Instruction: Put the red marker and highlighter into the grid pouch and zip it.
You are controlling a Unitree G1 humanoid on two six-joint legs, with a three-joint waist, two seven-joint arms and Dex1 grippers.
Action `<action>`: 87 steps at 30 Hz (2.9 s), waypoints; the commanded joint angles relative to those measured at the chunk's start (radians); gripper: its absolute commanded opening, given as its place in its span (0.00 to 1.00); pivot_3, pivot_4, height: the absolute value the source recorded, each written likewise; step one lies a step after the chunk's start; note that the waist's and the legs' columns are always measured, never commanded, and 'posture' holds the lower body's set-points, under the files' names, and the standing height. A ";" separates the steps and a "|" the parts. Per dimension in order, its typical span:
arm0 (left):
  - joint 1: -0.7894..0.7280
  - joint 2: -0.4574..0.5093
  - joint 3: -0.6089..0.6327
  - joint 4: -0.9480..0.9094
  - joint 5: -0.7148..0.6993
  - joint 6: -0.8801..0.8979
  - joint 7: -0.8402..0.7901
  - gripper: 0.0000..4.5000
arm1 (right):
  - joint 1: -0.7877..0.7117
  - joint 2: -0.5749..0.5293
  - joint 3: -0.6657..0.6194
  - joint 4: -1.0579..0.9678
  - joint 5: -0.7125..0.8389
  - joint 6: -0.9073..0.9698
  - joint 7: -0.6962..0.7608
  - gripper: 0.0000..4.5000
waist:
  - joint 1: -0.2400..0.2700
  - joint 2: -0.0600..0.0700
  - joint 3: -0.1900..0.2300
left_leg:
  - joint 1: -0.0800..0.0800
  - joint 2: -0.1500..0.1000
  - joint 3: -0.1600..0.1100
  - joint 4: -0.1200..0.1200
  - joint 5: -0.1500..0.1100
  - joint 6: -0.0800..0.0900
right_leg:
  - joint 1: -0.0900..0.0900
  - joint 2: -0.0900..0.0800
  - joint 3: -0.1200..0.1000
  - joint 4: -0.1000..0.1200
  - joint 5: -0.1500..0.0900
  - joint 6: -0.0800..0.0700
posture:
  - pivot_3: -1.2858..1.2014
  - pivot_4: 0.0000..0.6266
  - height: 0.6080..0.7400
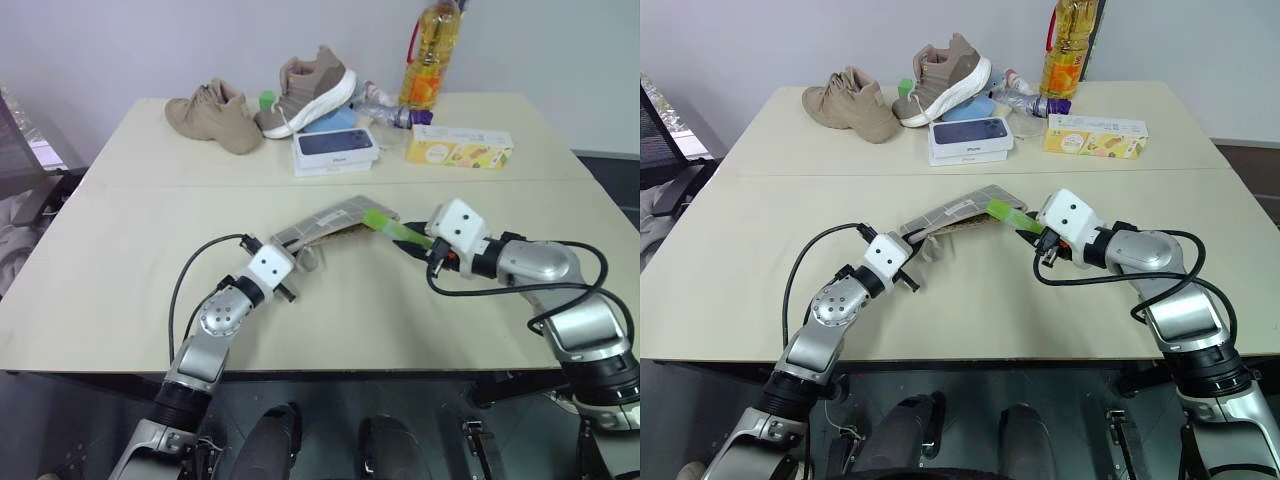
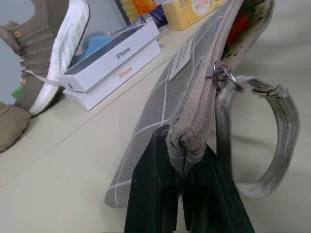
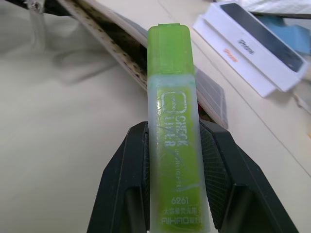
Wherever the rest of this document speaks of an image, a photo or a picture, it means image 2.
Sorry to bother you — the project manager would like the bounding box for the olive sneaker white sole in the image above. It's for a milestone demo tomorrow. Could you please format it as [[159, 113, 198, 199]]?
[[0, 101, 32, 153], [0, 0, 91, 115]]

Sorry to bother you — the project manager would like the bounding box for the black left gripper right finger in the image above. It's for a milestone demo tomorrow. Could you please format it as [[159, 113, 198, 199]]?
[[181, 143, 256, 233]]

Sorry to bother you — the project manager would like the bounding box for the orange yellow striped package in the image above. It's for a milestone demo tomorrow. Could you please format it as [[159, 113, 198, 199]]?
[[126, 0, 152, 25]]

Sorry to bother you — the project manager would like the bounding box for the red marker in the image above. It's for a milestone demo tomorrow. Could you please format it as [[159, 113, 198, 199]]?
[[227, 13, 249, 47]]

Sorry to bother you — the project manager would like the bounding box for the yellow cardboard box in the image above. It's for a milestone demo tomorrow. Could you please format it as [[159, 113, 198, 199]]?
[[161, 0, 220, 31]]

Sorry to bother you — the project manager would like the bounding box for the grey grid fabric pouch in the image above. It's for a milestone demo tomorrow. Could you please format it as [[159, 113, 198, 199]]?
[[104, 0, 298, 207]]

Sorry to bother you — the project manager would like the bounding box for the white iPhone box dark lid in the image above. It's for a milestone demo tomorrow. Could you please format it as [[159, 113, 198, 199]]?
[[56, 20, 161, 93]]

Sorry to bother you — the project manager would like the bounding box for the white iPhone box orange print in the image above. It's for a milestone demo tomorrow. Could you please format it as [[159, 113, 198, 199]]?
[[62, 39, 162, 111]]

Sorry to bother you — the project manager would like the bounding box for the small green block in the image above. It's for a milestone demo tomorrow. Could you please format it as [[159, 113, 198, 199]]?
[[10, 86, 23, 100]]

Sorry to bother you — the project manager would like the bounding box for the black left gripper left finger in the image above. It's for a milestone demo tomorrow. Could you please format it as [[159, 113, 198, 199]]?
[[123, 124, 182, 233]]

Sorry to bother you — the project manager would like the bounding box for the purple white package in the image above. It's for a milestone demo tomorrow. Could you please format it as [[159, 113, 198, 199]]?
[[145, 4, 169, 28]]

